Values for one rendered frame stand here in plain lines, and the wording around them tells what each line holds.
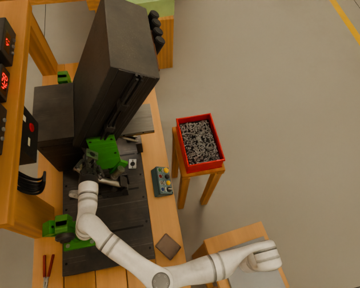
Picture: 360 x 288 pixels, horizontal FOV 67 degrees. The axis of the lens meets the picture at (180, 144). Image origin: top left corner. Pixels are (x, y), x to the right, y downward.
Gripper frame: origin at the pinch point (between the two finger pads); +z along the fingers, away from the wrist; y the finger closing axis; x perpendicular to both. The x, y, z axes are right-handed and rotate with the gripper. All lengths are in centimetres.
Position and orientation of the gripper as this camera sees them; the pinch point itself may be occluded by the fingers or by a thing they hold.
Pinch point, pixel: (89, 158)
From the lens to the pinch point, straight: 122.2
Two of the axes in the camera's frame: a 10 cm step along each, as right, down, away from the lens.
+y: -7.0, -3.7, -6.1
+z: -1.9, -7.3, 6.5
